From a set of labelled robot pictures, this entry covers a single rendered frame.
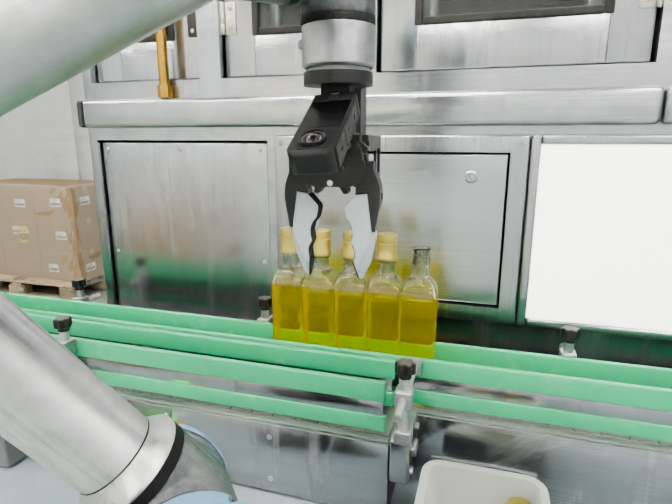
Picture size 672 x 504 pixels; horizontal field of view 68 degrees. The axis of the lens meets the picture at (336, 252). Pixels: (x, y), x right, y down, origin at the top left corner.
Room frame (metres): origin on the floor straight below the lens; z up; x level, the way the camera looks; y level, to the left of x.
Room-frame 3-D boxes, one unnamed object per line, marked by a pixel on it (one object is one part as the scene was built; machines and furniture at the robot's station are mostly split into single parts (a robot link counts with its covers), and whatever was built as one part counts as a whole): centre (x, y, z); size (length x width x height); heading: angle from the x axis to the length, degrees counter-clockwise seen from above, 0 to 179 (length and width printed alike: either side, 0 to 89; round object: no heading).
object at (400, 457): (0.69, -0.11, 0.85); 0.09 x 0.04 x 0.07; 163
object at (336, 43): (0.54, 0.00, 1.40); 0.08 x 0.08 x 0.05
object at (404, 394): (0.67, -0.10, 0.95); 0.17 x 0.03 x 0.12; 163
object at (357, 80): (0.55, 0.00, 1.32); 0.09 x 0.08 x 0.12; 163
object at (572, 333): (0.79, -0.39, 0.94); 0.07 x 0.04 x 0.13; 163
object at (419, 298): (0.79, -0.14, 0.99); 0.06 x 0.06 x 0.21; 74
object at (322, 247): (0.84, 0.03, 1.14); 0.04 x 0.04 x 0.04
